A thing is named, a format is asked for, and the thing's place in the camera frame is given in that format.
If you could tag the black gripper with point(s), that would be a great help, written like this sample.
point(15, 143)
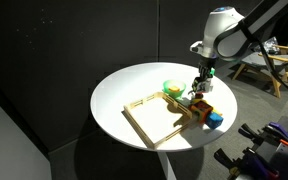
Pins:
point(205, 65)

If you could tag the patterned picture cube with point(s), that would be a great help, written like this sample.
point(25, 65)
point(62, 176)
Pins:
point(203, 87)

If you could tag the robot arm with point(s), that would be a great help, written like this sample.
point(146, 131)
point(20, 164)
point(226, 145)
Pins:
point(228, 35)

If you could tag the green bowl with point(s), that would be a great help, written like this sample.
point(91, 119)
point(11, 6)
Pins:
point(178, 83)

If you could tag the blue block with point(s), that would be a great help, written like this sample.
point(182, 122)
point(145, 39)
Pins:
point(214, 120)

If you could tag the wooden tray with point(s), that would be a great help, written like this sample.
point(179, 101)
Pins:
point(157, 118)

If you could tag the green cube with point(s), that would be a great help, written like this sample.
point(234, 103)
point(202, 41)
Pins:
point(211, 73)

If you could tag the yellow banana toy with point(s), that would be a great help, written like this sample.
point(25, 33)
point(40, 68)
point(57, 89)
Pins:
point(217, 111)

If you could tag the white round table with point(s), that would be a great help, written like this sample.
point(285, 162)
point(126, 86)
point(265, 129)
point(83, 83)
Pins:
point(138, 81)

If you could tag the wooden chair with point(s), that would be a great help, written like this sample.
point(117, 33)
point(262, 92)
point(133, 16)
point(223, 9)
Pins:
point(277, 55)

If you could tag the clamp with orange tip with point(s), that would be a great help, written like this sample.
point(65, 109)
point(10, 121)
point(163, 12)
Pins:
point(273, 130)

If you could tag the perforated metal plate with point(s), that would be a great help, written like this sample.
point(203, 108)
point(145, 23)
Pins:
point(272, 157)

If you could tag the purple handled clamp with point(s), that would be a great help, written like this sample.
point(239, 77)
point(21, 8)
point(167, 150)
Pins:
point(250, 167)

